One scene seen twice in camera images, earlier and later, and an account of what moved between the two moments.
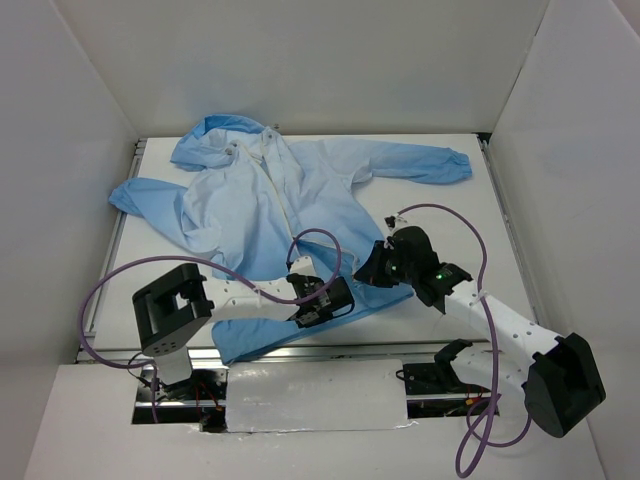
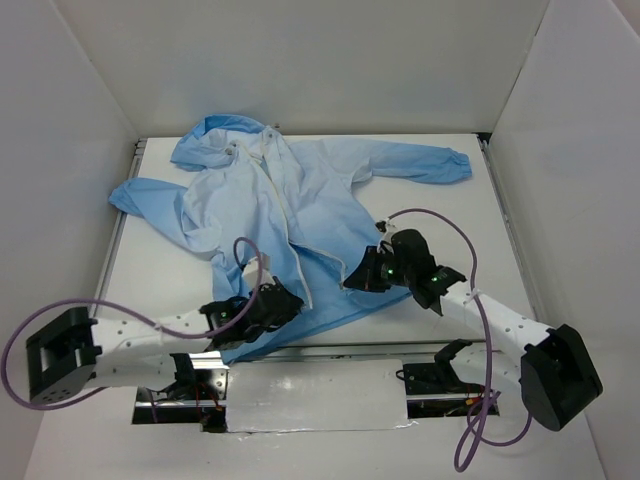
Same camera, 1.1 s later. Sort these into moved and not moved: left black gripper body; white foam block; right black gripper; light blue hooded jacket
Moved: left black gripper body
Not moved: right black gripper; white foam block; light blue hooded jacket
